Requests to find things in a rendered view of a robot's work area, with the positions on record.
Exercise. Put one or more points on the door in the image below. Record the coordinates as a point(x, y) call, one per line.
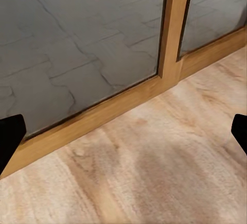
point(70, 66)

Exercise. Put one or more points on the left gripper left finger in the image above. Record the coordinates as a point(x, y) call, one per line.
point(12, 131)

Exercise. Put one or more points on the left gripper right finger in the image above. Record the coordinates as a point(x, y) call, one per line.
point(239, 130)

